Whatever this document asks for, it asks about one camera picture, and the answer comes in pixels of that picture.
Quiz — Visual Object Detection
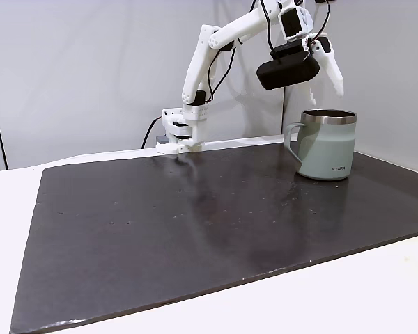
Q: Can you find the black camera cable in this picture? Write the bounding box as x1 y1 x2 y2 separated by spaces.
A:
259 0 281 62

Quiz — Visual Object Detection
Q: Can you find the black arm motor cable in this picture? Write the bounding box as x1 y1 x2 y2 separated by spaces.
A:
205 38 238 104

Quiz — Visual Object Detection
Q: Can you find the pale green metal mug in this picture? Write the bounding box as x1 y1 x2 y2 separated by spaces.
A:
283 109 358 182

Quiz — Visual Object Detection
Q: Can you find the dark grey table mat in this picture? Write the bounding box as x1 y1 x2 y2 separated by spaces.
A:
9 143 418 334

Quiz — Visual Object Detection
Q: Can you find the black oval camera box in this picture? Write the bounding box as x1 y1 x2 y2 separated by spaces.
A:
256 43 321 91

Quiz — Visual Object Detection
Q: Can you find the black power cable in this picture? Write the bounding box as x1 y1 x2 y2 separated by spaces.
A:
141 117 164 150

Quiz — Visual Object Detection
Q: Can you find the black gripper motor cable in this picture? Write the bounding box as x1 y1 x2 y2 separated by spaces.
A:
314 0 332 39

